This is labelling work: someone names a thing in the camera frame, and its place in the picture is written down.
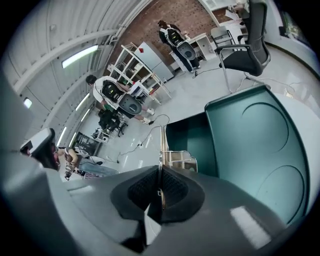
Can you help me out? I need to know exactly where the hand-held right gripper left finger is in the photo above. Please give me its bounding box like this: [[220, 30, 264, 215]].
[[67, 164, 161, 254]]

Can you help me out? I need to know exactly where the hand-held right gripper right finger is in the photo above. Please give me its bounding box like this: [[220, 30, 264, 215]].
[[154, 166, 288, 256]]

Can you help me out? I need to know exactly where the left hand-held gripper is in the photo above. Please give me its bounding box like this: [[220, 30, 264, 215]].
[[19, 127, 61, 172]]

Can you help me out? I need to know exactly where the green box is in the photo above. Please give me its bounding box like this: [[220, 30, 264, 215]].
[[165, 84, 311, 227]]

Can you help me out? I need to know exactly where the long ceiling light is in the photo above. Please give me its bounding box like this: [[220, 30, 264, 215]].
[[74, 92, 91, 112], [61, 44, 99, 69], [56, 126, 68, 147], [80, 107, 91, 123]]

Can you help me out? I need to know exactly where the small white speaker box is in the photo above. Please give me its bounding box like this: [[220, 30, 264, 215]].
[[96, 129, 110, 144]]

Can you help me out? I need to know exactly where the black office swivel chair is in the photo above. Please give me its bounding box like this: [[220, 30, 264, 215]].
[[96, 109, 130, 138]]

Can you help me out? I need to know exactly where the black backpack with grey shell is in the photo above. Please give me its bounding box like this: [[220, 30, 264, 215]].
[[101, 79, 144, 120], [165, 27, 198, 61]]

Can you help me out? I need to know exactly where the small white table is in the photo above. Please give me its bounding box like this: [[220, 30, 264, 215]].
[[128, 81, 151, 99]]

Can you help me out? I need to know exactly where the white open shelf unit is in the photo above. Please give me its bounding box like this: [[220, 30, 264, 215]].
[[108, 43, 161, 101]]

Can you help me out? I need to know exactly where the white fridge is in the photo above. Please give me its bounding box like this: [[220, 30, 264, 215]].
[[134, 40, 175, 83]]

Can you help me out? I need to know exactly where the white desk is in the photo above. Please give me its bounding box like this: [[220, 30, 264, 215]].
[[169, 32, 211, 72]]

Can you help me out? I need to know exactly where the grey-green armchair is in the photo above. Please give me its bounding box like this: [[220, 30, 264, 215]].
[[210, 26, 240, 52]]

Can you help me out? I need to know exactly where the white hutch cabinet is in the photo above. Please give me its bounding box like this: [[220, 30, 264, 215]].
[[198, 0, 242, 27]]

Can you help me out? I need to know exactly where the black floor cable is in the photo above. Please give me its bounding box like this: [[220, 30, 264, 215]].
[[116, 113, 171, 165]]

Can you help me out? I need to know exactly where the white floor cable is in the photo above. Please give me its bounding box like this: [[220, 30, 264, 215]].
[[234, 74, 305, 102]]

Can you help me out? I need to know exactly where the black chair with chrome frame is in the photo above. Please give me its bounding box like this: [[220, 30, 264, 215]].
[[214, 0, 272, 94]]

